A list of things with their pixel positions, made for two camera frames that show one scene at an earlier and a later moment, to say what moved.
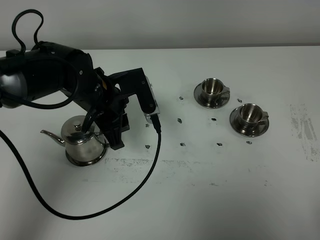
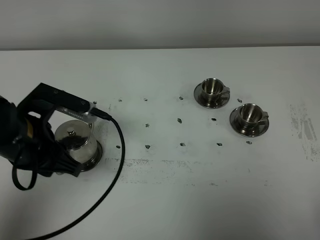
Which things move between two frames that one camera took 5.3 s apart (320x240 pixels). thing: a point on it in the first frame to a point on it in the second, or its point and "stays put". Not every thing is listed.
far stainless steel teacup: [212, 89] stays put
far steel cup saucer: [223, 99] stays put
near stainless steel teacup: [251, 116] stays put
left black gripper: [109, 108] to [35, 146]
